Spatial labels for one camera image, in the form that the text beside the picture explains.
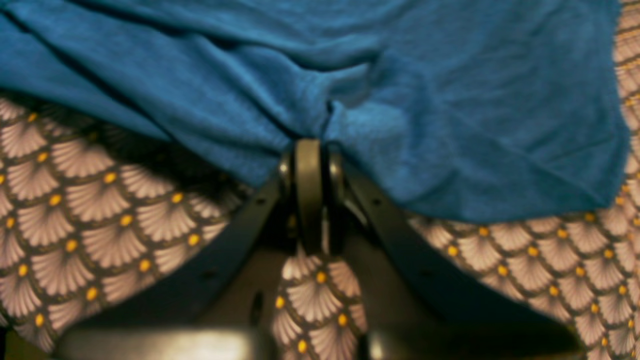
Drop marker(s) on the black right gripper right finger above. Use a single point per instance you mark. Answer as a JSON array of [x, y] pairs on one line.
[[418, 304]]

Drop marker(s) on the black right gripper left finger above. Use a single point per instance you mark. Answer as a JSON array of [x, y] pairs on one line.
[[213, 306]]

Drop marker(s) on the blue long-sleeve T-shirt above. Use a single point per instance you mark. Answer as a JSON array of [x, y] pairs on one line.
[[481, 111]]

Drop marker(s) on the fan-patterned tablecloth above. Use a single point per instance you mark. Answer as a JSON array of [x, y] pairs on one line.
[[91, 214]]

